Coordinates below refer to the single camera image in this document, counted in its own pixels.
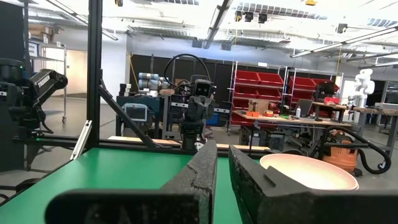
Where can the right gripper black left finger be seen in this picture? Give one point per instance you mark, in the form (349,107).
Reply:
(140,205)

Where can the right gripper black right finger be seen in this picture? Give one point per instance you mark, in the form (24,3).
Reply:
(295,208)

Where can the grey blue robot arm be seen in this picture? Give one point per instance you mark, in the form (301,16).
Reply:
(152,81)

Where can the red bin shelf rack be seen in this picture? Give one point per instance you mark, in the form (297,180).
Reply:
(303,88)
(258,84)

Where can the dark blue equipment cart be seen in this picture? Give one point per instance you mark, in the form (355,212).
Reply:
(155,102)

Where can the light wooden board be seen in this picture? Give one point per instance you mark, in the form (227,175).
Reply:
(168,141)

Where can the small orange part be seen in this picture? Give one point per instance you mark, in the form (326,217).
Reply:
(268,114)
(252,114)

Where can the cardboard box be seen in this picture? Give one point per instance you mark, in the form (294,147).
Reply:
(259,105)

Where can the grey teach pendant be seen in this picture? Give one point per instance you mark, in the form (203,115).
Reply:
(136,112)

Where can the orange shop vacuum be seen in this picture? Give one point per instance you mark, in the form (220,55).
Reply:
(340,157)

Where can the wooden top workbench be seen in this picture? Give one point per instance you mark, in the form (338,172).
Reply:
(280,119)

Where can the silver aluminium bar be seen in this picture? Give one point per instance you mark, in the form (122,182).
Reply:
(81,140)

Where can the white bottle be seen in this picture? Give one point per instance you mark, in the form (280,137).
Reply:
(298,112)

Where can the black office chair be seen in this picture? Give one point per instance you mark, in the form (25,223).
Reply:
(304,107)

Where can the small red box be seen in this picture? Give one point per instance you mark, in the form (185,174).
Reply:
(332,100)

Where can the black desktop machine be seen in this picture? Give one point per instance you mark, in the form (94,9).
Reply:
(325,90)

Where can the grey work table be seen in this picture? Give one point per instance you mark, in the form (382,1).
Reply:
(382,112)

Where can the white robot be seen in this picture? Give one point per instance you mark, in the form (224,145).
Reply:
(364,87)

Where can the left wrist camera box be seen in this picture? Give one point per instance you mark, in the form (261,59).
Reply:
(203,88)

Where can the black partition wall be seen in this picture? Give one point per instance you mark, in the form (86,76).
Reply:
(220,74)

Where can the black aluminium station frame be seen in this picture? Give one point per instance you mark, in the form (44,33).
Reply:
(94,77)

